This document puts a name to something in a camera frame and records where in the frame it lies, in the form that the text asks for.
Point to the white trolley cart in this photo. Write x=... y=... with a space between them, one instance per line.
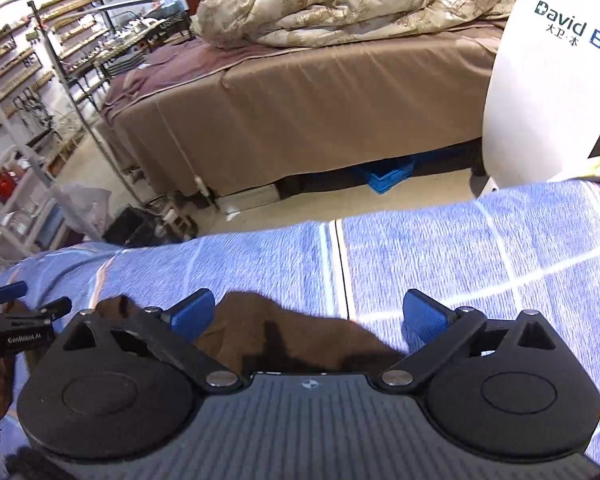
x=15 y=200

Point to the beige floral quilt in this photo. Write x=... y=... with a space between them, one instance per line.
x=340 y=5

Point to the blue plastic crate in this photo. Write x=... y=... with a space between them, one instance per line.
x=387 y=175

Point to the white box under bed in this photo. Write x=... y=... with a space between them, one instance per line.
x=247 y=200

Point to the white rounded machine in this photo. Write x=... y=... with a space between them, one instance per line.
x=545 y=85

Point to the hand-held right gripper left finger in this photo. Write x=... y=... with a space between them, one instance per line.
x=194 y=311

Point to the clear plastic bag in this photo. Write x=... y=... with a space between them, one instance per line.
x=87 y=205

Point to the bed with brown cover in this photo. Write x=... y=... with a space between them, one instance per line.
x=305 y=110

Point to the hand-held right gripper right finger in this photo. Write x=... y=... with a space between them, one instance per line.
x=424 y=316

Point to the black floor box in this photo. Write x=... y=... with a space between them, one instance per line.
x=130 y=225

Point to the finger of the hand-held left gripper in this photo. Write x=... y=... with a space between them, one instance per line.
x=9 y=291
x=40 y=308

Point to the metal pole stand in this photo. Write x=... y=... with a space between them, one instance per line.
x=87 y=120

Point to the wall shelves with small bottles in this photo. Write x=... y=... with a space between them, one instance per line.
x=15 y=70

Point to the brown knit garment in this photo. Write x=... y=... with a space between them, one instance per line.
x=285 y=332

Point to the blue plaid bed sheet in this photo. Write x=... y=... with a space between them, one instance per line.
x=430 y=250

